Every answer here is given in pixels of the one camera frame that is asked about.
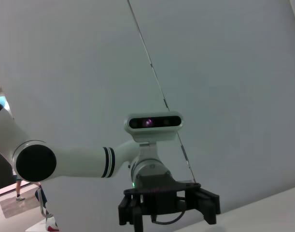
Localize distant person in shorts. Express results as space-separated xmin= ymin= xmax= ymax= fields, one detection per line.
xmin=13 ymin=175 xmax=26 ymax=202

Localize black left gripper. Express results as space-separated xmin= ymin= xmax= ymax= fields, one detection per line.
xmin=117 ymin=170 xmax=221 ymax=232

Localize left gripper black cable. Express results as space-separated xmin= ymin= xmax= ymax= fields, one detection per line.
xmin=151 ymin=205 xmax=187 ymax=224

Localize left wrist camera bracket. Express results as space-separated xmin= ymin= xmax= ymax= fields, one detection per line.
xmin=137 ymin=141 xmax=158 ymax=167

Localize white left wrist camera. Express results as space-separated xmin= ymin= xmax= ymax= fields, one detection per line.
xmin=124 ymin=111 xmax=185 ymax=143

